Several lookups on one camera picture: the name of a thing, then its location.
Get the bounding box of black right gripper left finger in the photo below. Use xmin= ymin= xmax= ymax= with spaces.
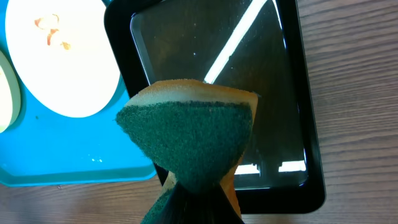
xmin=152 ymin=182 xmax=199 ymax=224

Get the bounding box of green yellow sponge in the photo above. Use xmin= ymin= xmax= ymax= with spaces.
xmin=116 ymin=79 xmax=258 ymax=223

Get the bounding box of white plate top right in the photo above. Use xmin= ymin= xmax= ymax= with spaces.
xmin=5 ymin=0 xmax=119 ymax=118

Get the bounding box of black water tray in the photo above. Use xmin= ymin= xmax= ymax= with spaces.
xmin=104 ymin=0 xmax=326 ymax=214

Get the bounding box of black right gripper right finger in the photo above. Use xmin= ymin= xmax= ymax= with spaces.
xmin=198 ymin=185 xmax=244 ymax=224

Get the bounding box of teal plastic tray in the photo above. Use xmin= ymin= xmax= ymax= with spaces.
xmin=1 ymin=1 xmax=155 ymax=187

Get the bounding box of yellow plate with sauce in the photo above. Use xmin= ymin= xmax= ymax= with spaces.
xmin=0 ymin=52 xmax=21 ymax=133

